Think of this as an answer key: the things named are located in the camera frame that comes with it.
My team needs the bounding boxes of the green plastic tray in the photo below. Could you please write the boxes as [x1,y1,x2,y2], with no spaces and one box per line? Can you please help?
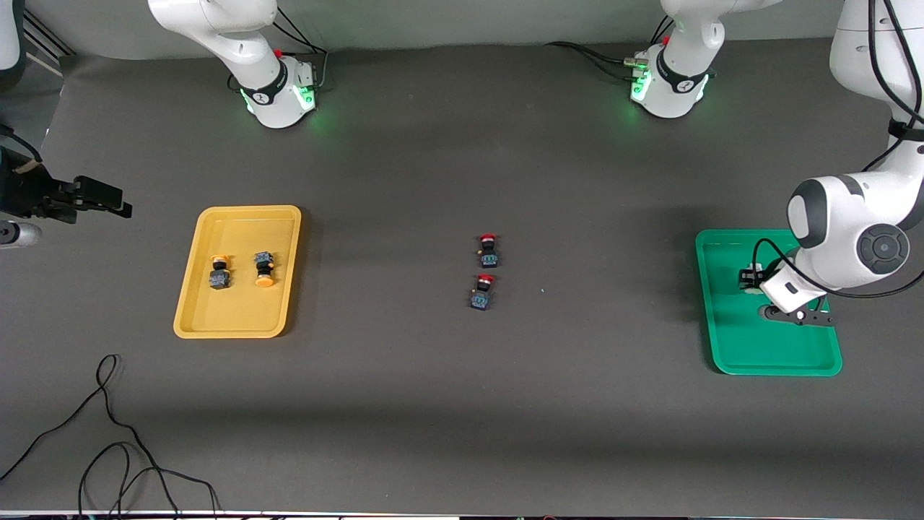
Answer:
[694,229,843,377]

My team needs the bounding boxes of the yellow plastic tray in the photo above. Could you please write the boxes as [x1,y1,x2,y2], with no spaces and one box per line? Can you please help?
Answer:
[173,205,302,339]

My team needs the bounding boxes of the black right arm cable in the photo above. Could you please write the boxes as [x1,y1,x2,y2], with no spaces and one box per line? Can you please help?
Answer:
[0,123,44,165]

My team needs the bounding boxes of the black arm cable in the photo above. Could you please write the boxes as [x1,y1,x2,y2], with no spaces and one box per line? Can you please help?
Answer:
[0,123,44,165]
[751,0,924,298]

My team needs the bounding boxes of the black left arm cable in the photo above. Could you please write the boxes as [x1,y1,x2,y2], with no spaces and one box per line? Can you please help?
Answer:
[751,0,924,298]

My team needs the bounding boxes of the aluminium frame rail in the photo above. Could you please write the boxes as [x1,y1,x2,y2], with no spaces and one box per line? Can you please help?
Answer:
[25,14,74,59]

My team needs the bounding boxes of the thin black loose cable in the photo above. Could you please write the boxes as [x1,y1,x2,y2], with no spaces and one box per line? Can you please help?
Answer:
[78,442,221,520]
[0,354,181,520]

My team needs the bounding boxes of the black right base cables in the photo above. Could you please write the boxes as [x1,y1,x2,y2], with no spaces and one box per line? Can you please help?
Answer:
[273,6,330,92]

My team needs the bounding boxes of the black base cables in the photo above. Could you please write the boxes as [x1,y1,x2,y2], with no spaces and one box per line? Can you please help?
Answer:
[273,6,330,92]
[545,14,679,82]

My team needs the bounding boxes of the black left base cables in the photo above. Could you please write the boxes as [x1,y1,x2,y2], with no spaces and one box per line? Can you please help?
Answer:
[545,14,679,82]

